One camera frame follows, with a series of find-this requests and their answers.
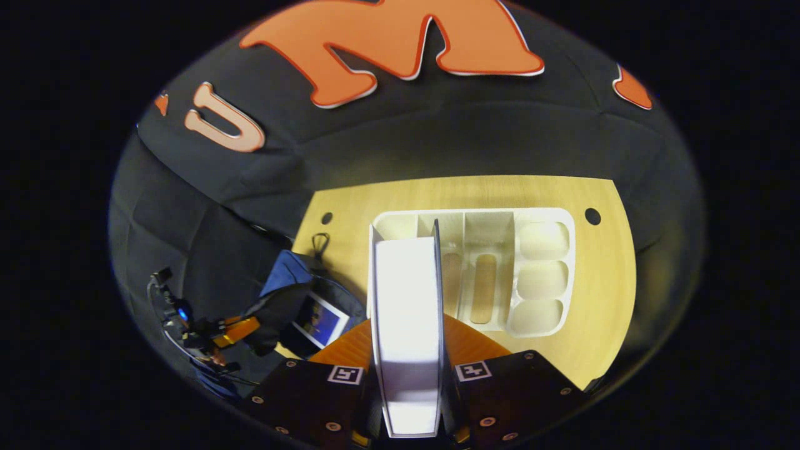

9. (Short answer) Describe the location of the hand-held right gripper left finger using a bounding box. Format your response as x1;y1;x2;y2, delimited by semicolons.
241;319;376;450

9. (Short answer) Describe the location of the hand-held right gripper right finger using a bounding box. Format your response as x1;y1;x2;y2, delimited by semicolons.
441;316;588;448

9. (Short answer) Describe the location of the blue schoolbag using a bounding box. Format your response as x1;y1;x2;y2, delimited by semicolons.
244;234;371;369

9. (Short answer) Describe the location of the blue cover book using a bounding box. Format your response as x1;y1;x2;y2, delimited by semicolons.
292;292;349;349

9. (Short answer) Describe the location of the white plastic bookshelf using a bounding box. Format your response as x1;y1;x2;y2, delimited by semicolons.
372;208;576;338

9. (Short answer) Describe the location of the grey cover book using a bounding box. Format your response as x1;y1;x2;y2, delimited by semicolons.
367;220;446;438

